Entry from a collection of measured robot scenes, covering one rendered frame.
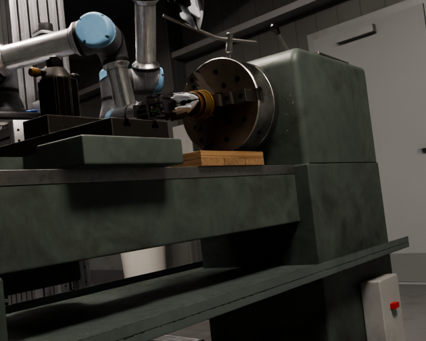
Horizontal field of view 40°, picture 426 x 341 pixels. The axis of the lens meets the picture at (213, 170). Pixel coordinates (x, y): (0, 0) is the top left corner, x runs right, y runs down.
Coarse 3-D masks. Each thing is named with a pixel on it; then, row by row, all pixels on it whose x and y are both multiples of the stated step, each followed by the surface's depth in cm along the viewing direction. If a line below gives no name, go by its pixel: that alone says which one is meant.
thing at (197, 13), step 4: (192, 0) 178; (196, 0) 178; (192, 4) 177; (196, 4) 178; (188, 8) 175; (192, 8) 176; (196, 8) 178; (192, 12) 175; (196, 12) 177; (200, 12) 178; (196, 16) 177; (200, 16) 178; (196, 20) 179; (200, 20) 178; (200, 24) 178
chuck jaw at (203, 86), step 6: (192, 72) 190; (198, 72) 194; (192, 78) 190; (198, 78) 189; (192, 84) 188; (198, 84) 186; (204, 84) 190; (192, 90) 188; (198, 90) 184; (210, 90) 189
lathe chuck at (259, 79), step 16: (208, 64) 191; (224, 64) 187; (240, 64) 183; (208, 80) 191; (224, 80) 187; (240, 80) 184; (256, 80) 182; (272, 96) 186; (240, 112) 184; (256, 112) 180; (272, 112) 186; (192, 128) 196; (224, 128) 188; (240, 128) 184; (256, 128) 182; (224, 144) 188; (240, 144) 184; (256, 144) 190
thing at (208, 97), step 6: (204, 90) 181; (198, 96) 176; (204, 96) 177; (210, 96) 180; (186, 102) 181; (198, 102) 175; (204, 102) 177; (210, 102) 179; (198, 108) 175; (204, 108) 178; (210, 108) 179; (192, 114) 177; (198, 114) 178; (204, 114) 179; (210, 114) 180
